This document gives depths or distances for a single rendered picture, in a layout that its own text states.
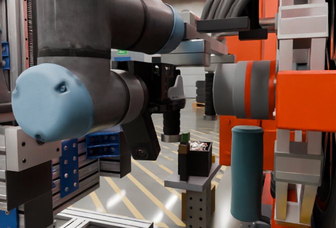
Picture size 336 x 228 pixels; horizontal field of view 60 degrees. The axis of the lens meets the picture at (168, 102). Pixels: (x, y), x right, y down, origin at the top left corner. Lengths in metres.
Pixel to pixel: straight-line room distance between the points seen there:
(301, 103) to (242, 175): 0.51
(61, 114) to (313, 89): 0.27
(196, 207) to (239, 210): 0.63
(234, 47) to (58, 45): 0.96
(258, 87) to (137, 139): 0.31
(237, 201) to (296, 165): 0.43
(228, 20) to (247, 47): 0.68
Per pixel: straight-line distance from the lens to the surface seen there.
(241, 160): 0.84
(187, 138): 1.20
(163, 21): 0.40
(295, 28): 0.46
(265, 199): 1.63
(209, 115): 0.91
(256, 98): 0.66
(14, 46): 1.03
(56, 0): 0.31
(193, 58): 0.56
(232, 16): 0.53
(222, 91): 0.67
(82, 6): 0.30
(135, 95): 0.37
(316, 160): 0.47
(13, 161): 0.70
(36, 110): 0.29
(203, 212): 1.49
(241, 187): 0.86
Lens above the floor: 0.87
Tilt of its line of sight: 4 degrees down
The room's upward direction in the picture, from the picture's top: straight up
